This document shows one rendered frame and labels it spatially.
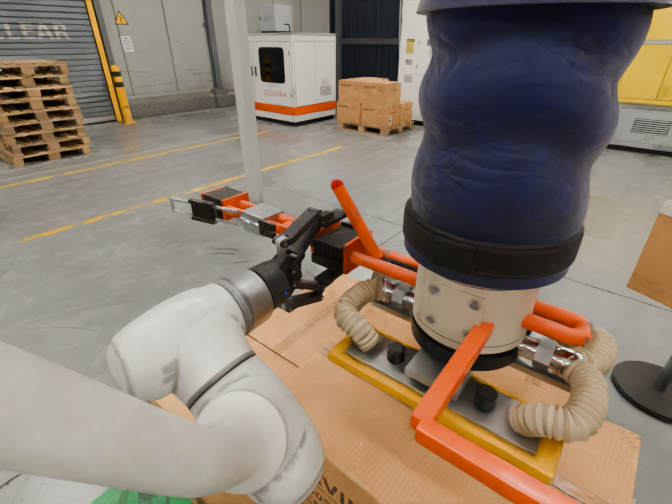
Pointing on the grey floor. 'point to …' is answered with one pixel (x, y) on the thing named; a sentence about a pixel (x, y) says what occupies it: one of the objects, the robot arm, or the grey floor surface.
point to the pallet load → (373, 106)
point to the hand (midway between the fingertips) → (337, 243)
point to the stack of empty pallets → (38, 111)
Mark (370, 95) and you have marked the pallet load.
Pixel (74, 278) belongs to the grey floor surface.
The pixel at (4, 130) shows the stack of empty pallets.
